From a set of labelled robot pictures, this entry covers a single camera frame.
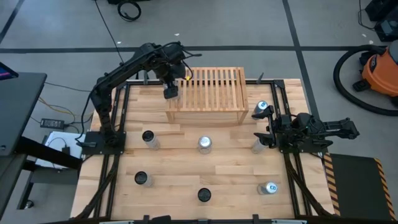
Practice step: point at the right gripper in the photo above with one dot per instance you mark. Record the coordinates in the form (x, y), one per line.
(284, 130)

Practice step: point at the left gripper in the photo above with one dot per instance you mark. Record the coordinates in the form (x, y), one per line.
(169, 70)

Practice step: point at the Red Bull can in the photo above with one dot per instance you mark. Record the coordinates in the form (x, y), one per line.
(271, 187)
(261, 105)

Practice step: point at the Celsius Tropical Vibe can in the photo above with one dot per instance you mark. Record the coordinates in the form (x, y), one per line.
(204, 195)
(140, 177)
(256, 147)

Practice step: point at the Celsius Peach Vibe can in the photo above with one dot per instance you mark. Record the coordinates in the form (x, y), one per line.
(148, 136)

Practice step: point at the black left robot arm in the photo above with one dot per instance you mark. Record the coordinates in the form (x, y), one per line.
(124, 67)

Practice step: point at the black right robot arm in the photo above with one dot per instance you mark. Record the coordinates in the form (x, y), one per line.
(339, 127)

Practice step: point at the wooden slatted crate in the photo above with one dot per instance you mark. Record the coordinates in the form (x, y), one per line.
(211, 90)

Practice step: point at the black clamp lever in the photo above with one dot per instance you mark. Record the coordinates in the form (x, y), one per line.
(259, 78)
(145, 218)
(255, 218)

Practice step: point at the orange shop vacuum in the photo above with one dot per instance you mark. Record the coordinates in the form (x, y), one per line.
(336, 77)
(382, 71)

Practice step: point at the black mat with hazard stripes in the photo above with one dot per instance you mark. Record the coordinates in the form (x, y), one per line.
(357, 186)

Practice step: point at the black power adapter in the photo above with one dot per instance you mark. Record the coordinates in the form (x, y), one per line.
(52, 123)

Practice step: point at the small black adapter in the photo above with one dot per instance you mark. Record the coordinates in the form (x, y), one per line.
(66, 150)

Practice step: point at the white box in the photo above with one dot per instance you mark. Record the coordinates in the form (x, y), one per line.
(57, 141)

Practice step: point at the person's head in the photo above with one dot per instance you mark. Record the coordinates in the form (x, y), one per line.
(160, 219)

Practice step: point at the black case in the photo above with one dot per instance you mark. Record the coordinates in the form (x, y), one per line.
(381, 9)
(387, 29)

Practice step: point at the black desk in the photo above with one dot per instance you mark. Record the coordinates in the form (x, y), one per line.
(18, 102)

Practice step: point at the laptop screen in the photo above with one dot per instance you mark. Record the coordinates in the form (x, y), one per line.
(6, 73)

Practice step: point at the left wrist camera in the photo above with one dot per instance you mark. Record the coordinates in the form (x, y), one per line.
(171, 93)

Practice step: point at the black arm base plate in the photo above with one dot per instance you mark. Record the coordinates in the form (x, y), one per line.
(311, 148)
(93, 146)

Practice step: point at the black aluminium table frame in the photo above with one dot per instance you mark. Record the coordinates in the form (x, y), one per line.
(180, 220)

